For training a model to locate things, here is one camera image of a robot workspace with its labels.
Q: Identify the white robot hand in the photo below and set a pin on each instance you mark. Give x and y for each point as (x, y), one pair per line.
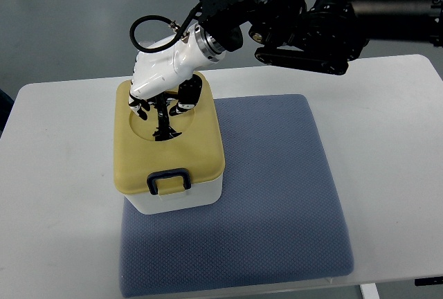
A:
(155, 73)

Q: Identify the yellow box lid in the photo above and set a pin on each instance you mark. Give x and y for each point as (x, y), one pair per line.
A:
(137, 154)

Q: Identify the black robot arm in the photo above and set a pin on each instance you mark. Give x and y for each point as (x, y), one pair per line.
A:
(312, 35)

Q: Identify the white storage box base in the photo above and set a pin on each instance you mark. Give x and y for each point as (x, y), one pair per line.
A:
(175, 192)

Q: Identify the person in dark clothes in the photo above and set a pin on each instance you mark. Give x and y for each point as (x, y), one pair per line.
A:
(6, 105)

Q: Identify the blue-grey padded mat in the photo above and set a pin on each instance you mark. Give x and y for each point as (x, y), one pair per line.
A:
(279, 217)

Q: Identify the white table leg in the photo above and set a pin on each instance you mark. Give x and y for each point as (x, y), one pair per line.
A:
(369, 291)

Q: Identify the black table foot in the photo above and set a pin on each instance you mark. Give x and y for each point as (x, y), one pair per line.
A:
(421, 282)

